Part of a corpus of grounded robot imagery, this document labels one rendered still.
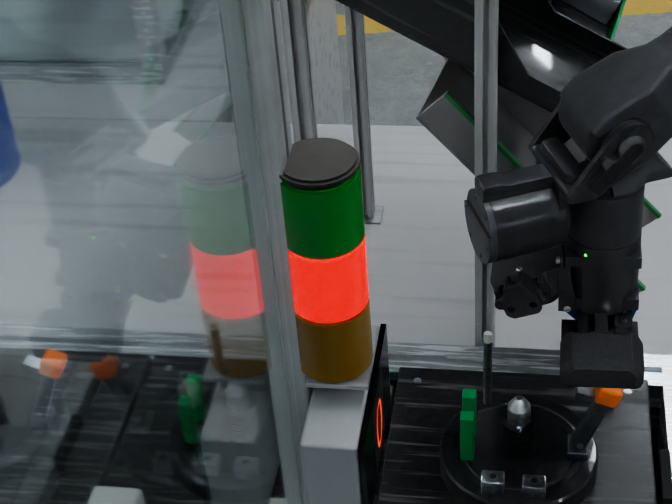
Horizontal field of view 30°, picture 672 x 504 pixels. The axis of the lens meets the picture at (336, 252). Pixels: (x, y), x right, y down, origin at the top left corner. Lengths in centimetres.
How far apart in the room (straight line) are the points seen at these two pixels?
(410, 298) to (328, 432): 71
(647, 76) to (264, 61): 32
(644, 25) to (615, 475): 293
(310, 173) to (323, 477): 21
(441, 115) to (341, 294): 47
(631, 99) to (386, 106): 269
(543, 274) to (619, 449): 25
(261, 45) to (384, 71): 306
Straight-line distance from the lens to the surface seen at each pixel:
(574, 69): 124
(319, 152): 74
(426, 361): 127
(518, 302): 97
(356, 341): 79
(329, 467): 81
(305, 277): 75
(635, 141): 89
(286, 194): 73
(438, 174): 171
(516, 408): 110
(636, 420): 120
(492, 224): 91
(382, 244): 159
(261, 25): 68
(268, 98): 70
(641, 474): 116
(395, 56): 381
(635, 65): 92
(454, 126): 120
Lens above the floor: 181
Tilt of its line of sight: 37 degrees down
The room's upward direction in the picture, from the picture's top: 5 degrees counter-clockwise
